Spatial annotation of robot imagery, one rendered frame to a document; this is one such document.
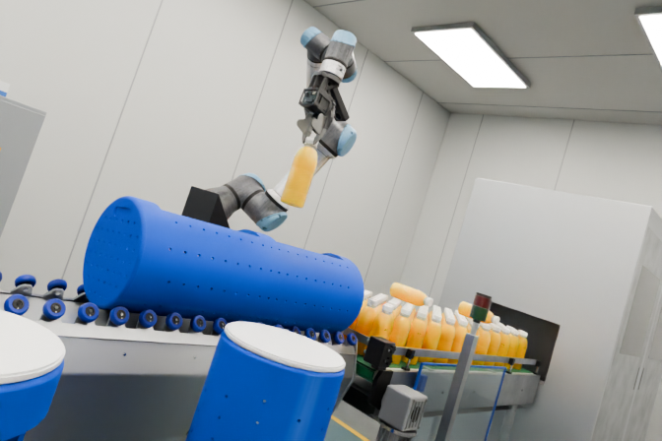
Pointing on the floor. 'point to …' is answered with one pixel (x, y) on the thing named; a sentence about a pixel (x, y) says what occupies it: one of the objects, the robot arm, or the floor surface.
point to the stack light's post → (457, 388)
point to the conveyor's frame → (366, 395)
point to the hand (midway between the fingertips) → (311, 141)
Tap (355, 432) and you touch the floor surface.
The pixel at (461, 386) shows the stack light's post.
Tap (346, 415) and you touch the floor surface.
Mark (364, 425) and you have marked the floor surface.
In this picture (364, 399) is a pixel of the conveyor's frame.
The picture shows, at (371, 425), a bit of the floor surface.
